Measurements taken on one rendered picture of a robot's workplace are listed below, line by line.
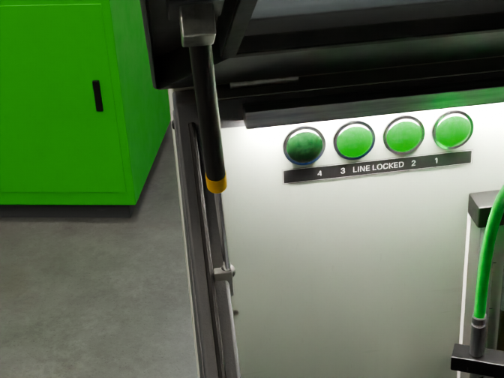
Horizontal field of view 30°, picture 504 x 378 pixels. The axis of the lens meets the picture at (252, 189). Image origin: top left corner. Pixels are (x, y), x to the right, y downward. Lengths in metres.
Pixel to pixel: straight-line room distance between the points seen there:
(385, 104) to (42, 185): 2.76
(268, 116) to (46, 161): 2.66
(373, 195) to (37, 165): 2.64
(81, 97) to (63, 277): 0.66
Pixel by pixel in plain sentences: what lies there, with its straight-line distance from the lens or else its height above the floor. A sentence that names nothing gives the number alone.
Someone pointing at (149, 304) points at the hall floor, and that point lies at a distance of 3.26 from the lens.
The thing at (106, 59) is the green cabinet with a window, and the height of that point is 0.69.
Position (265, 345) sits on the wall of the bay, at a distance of 1.26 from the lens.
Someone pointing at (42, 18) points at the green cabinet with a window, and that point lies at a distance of 3.44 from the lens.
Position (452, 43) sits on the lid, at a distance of 1.01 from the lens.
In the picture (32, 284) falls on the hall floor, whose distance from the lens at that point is 3.46.
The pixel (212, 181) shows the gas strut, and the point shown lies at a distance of 0.86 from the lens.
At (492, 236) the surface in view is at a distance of 1.12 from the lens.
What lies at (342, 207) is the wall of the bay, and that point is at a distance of 1.16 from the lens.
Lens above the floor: 1.87
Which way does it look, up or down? 29 degrees down
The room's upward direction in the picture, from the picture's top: 4 degrees counter-clockwise
